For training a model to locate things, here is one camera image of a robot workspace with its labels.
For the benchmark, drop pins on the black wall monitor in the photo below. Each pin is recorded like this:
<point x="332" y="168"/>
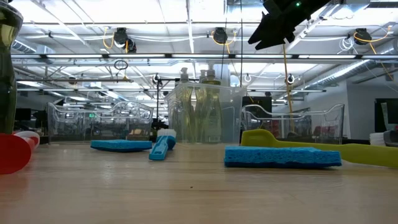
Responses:
<point x="392" y="112"/>

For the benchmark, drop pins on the clear low plastic bin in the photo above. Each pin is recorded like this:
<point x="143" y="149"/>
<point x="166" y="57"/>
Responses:
<point x="77" y="124"/>

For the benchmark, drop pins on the red dish brush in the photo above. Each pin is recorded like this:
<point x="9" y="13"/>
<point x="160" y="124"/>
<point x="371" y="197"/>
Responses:
<point x="12" y="154"/>

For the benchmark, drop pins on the black rectangular screen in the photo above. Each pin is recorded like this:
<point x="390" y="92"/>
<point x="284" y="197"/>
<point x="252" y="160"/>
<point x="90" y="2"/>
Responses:
<point x="261" y="102"/>

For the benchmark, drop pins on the lime green dish brush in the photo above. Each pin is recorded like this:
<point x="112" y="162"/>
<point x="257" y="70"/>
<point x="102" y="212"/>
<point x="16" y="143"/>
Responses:
<point x="367" y="154"/>

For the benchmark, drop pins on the small dark monitor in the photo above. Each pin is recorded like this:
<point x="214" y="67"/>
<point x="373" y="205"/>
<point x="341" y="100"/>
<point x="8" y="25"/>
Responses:
<point x="23" y="114"/>

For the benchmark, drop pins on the blue rectangular sponge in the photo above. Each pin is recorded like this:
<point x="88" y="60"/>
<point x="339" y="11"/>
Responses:
<point x="121" y="145"/>
<point x="280" y="157"/>

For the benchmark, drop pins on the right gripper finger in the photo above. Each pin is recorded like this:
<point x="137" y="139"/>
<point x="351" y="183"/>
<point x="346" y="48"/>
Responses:
<point x="265" y="31"/>
<point x="275" y="42"/>

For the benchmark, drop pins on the blue dish brush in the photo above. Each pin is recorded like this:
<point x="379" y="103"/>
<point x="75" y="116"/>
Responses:
<point x="158" y="151"/>

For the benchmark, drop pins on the clear tall plastic bin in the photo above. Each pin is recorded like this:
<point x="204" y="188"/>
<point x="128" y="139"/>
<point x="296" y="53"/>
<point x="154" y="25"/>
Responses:
<point x="233" y="118"/>

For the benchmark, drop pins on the grey dish brush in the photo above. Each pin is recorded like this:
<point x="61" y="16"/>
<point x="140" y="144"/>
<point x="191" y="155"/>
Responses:
<point x="391" y="138"/>

